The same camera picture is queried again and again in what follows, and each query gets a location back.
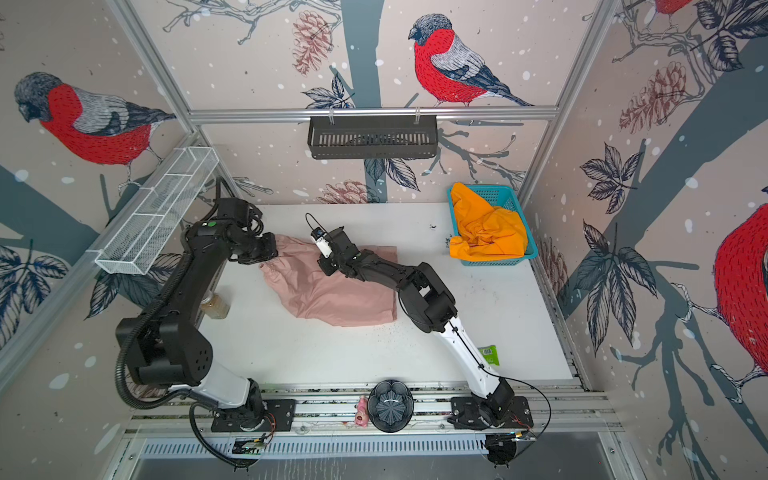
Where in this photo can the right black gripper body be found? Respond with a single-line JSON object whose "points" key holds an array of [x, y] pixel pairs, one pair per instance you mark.
{"points": [[336, 260]]}

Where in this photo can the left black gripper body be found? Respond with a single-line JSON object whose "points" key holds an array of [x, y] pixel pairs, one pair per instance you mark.
{"points": [[258, 248]]}

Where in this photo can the pink shorts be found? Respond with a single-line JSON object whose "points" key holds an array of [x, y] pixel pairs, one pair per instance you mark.
{"points": [[307, 293]]}

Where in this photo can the orange shorts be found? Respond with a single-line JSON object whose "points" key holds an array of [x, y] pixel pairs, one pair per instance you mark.
{"points": [[485, 232]]}

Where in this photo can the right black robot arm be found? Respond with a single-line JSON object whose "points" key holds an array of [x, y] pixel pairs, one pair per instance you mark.
{"points": [[429, 304]]}

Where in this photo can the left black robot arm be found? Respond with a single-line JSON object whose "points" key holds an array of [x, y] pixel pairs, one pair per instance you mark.
{"points": [[164, 356]]}

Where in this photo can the glass jar with lid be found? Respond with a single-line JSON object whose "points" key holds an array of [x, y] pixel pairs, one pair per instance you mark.
{"points": [[214, 306]]}

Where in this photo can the black hanging shelf basket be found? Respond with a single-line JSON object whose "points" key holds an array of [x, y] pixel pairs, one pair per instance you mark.
{"points": [[373, 137]]}

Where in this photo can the teal plastic basket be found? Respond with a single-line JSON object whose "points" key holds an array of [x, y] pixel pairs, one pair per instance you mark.
{"points": [[497, 195]]}

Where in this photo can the black round flower-shaped bowl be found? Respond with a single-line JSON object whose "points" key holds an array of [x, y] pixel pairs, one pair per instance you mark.
{"points": [[390, 406]]}

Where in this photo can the small pink toy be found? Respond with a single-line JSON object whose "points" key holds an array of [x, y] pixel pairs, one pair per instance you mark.
{"points": [[361, 413]]}

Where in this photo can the green wipes packet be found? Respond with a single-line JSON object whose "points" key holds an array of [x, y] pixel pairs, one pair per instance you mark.
{"points": [[490, 355]]}

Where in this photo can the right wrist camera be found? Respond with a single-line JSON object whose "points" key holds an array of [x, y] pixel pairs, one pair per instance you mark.
{"points": [[320, 237]]}

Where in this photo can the white wire mesh basket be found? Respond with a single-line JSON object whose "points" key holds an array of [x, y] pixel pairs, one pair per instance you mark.
{"points": [[162, 205]]}

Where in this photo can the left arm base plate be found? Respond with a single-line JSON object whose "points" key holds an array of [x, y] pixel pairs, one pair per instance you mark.
{"points": [[276, 415]]}

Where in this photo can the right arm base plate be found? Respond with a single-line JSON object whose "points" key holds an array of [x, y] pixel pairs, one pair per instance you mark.
{"points": [[467, 413]]}

